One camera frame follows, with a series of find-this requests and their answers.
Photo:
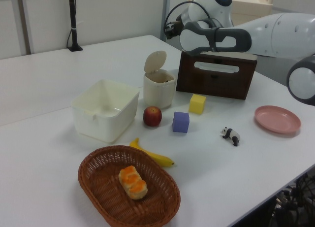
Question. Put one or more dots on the pink plate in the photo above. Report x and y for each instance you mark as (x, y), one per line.
(275, 118)

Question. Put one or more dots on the cream lidded trash can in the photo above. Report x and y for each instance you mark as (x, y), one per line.
(157, 94)

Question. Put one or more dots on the yellow foam cube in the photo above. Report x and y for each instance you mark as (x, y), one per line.
(197, 105)

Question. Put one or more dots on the red apple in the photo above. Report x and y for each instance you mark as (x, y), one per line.
(152, 116)

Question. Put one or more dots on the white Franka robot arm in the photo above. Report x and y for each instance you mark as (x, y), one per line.
(283, 35)

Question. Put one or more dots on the purple foam cube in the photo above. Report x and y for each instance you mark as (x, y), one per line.
(180, 123)

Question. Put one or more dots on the panda figurine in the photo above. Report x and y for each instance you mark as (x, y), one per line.
(232, 134)

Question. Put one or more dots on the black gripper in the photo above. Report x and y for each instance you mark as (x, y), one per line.
(173, 30)

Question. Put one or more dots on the bread with orange topping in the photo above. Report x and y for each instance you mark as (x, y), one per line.
(133, 185)

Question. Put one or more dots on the yellow banana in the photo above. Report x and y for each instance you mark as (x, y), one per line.
(158, 158)

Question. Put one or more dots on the beige wooden cabinet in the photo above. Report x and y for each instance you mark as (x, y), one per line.
(246, 8)

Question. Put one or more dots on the cream rectangular plastic tub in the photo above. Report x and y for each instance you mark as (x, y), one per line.
(103, 124)

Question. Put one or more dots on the brown wicker basket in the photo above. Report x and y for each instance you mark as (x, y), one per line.
(103, 187)

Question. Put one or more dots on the black camera stand pole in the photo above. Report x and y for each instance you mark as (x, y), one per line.
(72, 15)

